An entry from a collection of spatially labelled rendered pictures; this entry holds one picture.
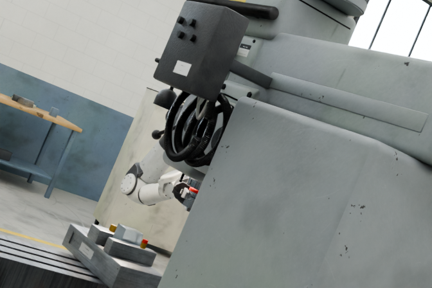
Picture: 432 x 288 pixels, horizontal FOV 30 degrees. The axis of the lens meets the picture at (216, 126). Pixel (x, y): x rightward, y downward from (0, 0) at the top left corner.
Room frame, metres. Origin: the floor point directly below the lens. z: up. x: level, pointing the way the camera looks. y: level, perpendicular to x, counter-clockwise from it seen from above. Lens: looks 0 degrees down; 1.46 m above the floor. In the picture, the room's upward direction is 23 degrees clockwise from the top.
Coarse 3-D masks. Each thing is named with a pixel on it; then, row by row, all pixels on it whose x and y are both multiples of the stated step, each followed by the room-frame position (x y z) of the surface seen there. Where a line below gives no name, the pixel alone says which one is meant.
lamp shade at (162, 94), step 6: (162, 90) 2.50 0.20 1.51; (168, 90) 2.50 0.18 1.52; (156, 96) 2.50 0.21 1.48; (162, 96) 2.48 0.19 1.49; (168, 96) 2.48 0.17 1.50; (174, 96) 2.49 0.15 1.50; (156, 102) 2.49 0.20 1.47; (162, 102) 2.48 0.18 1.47; (168, 102) 2.48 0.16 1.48; (168, 108) 2.48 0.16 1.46
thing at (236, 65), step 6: (234, 60) 1.96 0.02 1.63; (234, 66) 1.96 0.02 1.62; (240, 66) 1.97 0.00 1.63; (246, 66) 1.98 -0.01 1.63; (234, 72) 1.97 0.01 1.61; (240, 72) 1.97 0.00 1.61; (246, 72) 1.98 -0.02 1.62; (252, 72) 1.99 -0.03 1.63; (258, 72) 2.00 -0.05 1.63; (246, 78) 1.99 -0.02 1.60; (252, 78) 1.99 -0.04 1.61; (258, 78) 2.00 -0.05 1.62; (264, 78) 2.01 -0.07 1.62; (270, 78) 2.02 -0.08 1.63; (258, 84) 2.01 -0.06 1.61; (264, 84) 2.02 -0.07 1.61
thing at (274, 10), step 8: (192, 0) 2.39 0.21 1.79; (200, 0) 2.35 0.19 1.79; (208, 0) 2.31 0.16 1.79; (216, 0) 2.28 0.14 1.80; (224, 0) 2.25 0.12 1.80; (232, 8) 2.20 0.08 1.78; (240, 8) 2.16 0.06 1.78; (248, 8) 2.12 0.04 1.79; (256, 8) 2.09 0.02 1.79; (264, 8) 2.06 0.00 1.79; (272, 8) 2.05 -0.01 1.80; (256, 16) 2.10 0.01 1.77; (264, 16) 2.06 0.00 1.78; (272, 16) 2.05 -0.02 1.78
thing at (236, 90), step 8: (224, 88) 2.17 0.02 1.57; (232, 88) 2.14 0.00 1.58; (240, 88) 2.11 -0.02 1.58; (248, 88) 2.09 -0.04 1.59; (232, 96) 2.13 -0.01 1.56; (240, 96) 2.10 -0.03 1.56; (248, 96) 2.06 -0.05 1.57; (256, 96) 2.05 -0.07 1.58; (216, 104) 2.18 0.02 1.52; (232, 104) 2.11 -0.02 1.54; (216, 128) 2.14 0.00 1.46; (216, 136) 2.12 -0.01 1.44; (200, 168) 2.14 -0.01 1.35
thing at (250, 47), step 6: (246, 36) 2.18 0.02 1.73; (246, 42) 2.16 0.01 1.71; (252, 42) 2.14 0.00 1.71; (258, 42) 2.12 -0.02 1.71; (240, 48) 2.17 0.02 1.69; (246, 48) 2.15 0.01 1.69; (252, 48) 2.13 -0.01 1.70; (258, 48) 2.12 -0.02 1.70; (240, 54) 2.16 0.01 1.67; (246, 54) 2.14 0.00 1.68; (252, 54) 2.12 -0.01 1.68; (258, 54) 2.12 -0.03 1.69; (240, 60) 2.16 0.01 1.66; (246, 60) 2.13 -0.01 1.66; (252, 60) 2.12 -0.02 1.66; (252, 66) 2.12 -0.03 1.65
